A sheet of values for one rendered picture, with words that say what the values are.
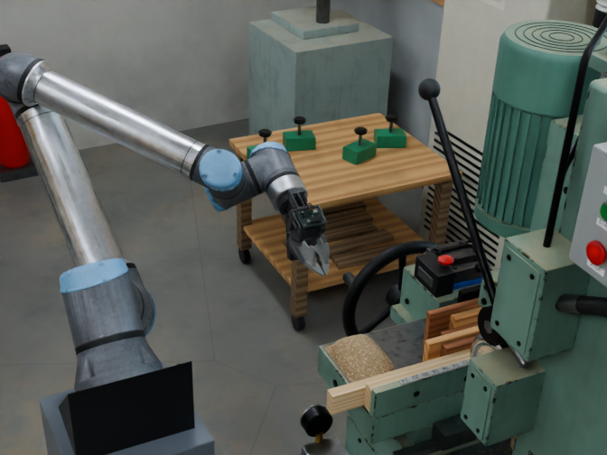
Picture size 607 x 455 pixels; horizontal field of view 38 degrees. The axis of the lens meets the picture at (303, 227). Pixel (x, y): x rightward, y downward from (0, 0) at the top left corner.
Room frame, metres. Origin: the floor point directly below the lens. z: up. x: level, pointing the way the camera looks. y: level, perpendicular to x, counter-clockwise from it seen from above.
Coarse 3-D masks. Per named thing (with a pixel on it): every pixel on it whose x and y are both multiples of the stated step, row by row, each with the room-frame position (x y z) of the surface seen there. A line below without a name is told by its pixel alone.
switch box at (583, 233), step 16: (592, 160) 0.93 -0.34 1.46; (592, 176) 0.92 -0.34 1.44; (592, 192) 0.92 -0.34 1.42; (592, 208) 0.91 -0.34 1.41; (576, 224) 0.93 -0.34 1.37; (592, 224) 0.91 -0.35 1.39; (576, 240) 0.93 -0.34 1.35; (592, 240) 0.90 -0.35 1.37; (576, 256) 0.92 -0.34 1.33; (592, 272) 0.89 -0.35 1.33
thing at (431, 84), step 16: (432, 80) 1.29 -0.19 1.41; (432, 96) 1.28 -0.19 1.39; (432, 112) 1.27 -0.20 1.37; (448, 144) 1.24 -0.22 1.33; (448, 160) 1.22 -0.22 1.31; (464, 192) 1.19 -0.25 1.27; (464, 208) 1.17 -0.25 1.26; (480, 240) 1.14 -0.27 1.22; (480, 256) 1.12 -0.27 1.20; (480, 320) 1.07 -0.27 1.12; (496, 336) 1.04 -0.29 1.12; (512, 352) 1.02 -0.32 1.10
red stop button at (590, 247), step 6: (594, 240) 0.89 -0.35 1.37; (588, 246) 0.89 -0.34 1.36; (594, 246) 0.89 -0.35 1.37; (600, 246) 0.88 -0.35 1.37; (588, 252) 0.89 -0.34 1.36; (594, 252) 0.88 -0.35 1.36; (600, 252) 0.88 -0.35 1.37; (588, 258) 0.89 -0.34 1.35; (594, 258) 0.88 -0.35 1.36; (600, 258) 0.87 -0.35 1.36; (594, 264) 0.88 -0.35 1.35; (600, 264) 0.88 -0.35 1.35
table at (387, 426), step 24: (408, 312) 1.43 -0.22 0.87; (384, 336) 1.31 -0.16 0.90; (408, 336) 1.31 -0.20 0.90; (408, 360) 1.24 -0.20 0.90; (336, 384) 1.20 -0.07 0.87; (360, 408) 1.12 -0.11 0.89; (408, 408) 1.12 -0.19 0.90; (432, 408) 1.14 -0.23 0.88; (456, 408) 1.16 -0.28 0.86; (384, 432) 1.10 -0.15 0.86
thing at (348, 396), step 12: (468, 348) 1.23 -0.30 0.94; (432, 360) 1.19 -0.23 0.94; (396, 372) 1.16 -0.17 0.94; (348, 384) 1.12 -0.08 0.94; (360, 384) 1.12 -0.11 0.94; (336, 396) 1.09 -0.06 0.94; (348, 396) 1.10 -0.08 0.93; (360, 396) 1.11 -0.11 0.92; (336, 408) 1.09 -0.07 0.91; (348, 408) 1.10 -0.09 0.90
